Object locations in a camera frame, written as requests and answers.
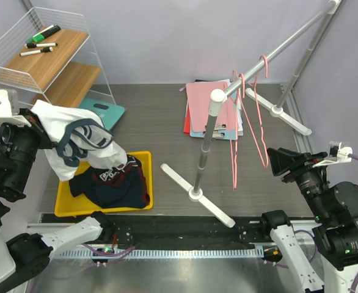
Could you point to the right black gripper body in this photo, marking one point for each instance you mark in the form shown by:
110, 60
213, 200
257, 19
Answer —
306, 176

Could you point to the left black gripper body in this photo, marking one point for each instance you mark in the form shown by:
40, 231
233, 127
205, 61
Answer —
32, 120

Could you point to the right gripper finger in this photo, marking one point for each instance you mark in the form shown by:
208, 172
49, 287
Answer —
289, 157
277, 167

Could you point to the white navy tank top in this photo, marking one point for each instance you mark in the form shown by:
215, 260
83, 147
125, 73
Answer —
79, 135

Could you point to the pink hanger of white top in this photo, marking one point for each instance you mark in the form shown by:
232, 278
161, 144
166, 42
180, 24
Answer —
237, 101

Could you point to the navy maroon tank top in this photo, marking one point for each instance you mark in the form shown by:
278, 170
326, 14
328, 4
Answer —
115, 187

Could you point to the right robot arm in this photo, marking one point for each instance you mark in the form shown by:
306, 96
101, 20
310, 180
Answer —
335, 210

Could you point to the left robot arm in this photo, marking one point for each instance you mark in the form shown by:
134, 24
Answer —
23, 255

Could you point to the yellow plastic tray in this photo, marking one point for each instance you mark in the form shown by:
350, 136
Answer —
69, 206

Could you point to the teal bathroom scale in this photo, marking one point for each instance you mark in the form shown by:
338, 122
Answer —
109, 113

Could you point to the black white marker lower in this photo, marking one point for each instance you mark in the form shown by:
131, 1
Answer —
35, 52

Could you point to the black white marker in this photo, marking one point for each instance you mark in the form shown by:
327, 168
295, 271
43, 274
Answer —
39, 45
35, 52

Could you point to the black white marker upper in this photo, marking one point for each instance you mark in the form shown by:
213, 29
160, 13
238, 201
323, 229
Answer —
39, 45

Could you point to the red folder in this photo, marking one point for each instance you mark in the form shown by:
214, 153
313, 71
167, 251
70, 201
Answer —
187, 122

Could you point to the green highlighter marker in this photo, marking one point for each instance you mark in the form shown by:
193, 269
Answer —
44, 35

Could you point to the white marker behind highlighter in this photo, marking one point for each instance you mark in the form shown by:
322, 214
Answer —
45, 29

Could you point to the silver clothes rack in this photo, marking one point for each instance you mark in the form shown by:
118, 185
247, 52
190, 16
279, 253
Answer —
219, 97

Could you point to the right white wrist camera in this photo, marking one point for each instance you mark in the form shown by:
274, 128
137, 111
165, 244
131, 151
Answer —
338, 154

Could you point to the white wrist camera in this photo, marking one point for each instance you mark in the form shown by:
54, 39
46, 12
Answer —
338, 154
10, 109

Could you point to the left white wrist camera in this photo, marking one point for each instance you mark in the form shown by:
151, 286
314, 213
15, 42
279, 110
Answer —
10, 109

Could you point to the white wire wooden shelf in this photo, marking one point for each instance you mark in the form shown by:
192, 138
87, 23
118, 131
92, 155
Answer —
64, 76

